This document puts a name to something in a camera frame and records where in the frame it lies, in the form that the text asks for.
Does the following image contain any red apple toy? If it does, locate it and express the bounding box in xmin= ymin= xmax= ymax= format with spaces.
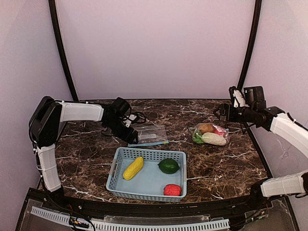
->
xmin=214 ymin=127 xmax=228 ymax=138

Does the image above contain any clear zip top bag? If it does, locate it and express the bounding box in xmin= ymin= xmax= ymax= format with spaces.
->
xmin=189 ymin=123 xmax=230 ymax=146

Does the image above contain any clear zip bag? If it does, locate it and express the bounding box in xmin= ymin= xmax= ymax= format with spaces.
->
xmin=189 ymin=123 xmax=230 ymax=146
xmin=128 ymin=125 xmax=169 ymax=147

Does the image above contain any brown potato toy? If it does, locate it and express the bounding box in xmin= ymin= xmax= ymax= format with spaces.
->
xmin=198 ymin=123 xmax=216 ymax=134

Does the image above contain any white bitter gourd toy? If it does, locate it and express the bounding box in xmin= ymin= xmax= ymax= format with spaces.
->
xmin=202 ymin=133 xmax=227 ymax=146

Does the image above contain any green cucumber toy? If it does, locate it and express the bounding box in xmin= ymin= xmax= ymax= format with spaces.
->
xmin=192 ymin=130 xmax=204 ymax=144

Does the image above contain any light blue plastic basket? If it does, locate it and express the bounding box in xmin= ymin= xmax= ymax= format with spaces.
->
xmin=106 ymin=147 xmax=187 ymax=202

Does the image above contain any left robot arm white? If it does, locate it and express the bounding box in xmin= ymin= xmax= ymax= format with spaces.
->
xmin=28 ymin=96 xmax=139 ymax=192

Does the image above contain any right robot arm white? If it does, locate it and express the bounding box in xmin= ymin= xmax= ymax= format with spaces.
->
xmin=214 ymin=86 xmax=308 ymax=204

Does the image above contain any yellow corn toy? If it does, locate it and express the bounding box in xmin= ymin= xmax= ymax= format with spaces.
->
xmin=123 ymin=156 xmax=144 ymax=180

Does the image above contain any green round fruit toy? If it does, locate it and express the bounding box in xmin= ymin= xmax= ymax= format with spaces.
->
xmin=158 ymin=158 xmax=180 ymax=174

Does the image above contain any red raspberry toy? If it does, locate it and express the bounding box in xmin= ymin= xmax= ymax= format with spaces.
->
xmin=164 ymin=184 xmax=181 ymax=196

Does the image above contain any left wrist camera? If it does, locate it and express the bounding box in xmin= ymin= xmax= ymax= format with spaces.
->
xmin=123 ymin=112 xmax=147 ymax=128

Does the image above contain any right black frame post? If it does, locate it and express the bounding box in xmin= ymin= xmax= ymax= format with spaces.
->
xmin=237 ymin=0 xmax=262 ymax=89

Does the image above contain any black frame post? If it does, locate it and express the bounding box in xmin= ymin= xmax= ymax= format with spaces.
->
xmin=237 ymin=0 xmax=262 ymax=89
xmin=48 ymin=0 xmax=79 ymax=101

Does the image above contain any black aluminium frame rail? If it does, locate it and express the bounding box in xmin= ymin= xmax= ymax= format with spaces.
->
xmin=40 ymin=197 xmax=270 ymax=218

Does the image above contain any grey slotted cable duct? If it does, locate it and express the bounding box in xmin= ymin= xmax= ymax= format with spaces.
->
xmin=31 ymin=206 xmax=230 ymax=231

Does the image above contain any left black frame post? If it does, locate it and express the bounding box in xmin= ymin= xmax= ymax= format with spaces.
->
xmin=48 ymin=0 xmax=79 ymax=101

